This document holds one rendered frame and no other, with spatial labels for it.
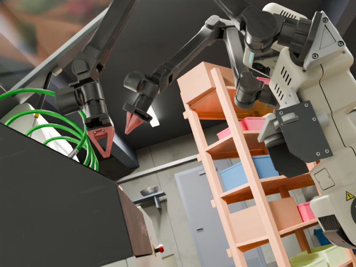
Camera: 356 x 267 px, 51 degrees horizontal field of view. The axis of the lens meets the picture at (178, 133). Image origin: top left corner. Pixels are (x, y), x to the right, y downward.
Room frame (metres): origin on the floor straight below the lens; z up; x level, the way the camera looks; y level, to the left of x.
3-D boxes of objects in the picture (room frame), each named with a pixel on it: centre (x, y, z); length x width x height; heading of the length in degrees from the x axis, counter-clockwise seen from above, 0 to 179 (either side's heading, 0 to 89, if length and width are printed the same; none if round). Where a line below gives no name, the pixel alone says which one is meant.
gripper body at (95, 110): (0.93, 0.19, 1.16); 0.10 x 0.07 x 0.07; 5
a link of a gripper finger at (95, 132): (0.94, 0.19, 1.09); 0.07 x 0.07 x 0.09; 5
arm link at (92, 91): (0.93, 0.20, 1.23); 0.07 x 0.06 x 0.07; 85
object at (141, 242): (1.15, 0.22, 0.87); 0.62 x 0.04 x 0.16; 5
